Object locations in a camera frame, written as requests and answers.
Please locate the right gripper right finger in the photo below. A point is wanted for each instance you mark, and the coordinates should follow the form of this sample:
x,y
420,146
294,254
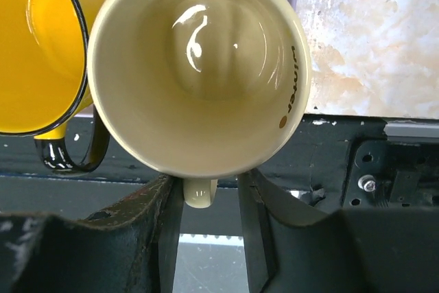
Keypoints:
x,y
291,246

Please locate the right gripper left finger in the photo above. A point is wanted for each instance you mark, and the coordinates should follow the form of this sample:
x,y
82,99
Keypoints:
x,y
130,246

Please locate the cream mug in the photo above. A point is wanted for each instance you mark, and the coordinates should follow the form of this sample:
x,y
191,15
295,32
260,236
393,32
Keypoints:
x,y
199,89

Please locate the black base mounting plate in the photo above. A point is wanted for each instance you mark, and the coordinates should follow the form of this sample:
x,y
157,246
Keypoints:
x,y
330,161

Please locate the yellow glass mug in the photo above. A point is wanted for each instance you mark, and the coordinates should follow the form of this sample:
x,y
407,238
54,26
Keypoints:
x,y
44,80

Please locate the aluminium frame rail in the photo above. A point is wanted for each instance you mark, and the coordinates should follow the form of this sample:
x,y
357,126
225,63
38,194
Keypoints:
x,y
410,131

